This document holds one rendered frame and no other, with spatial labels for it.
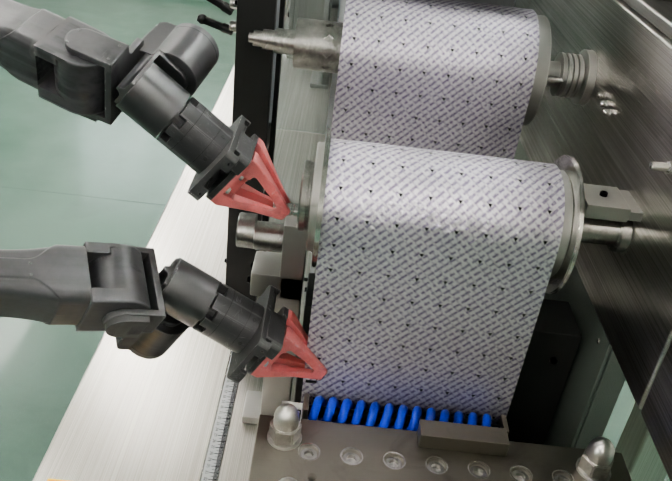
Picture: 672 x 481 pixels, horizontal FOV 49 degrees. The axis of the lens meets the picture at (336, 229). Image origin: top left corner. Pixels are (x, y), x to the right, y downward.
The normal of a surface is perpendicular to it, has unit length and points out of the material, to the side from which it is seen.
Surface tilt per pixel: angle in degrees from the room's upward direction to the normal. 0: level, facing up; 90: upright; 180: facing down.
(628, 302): 90
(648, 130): 90
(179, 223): 0
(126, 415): 0
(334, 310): 90
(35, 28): 24
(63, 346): 0
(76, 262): 29
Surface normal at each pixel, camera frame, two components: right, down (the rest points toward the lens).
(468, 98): -0.04, 0.53
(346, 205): 0.01, 0.09
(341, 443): 0.11, -0.85
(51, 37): 0.23, -0.60
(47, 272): 0.50, -0.57
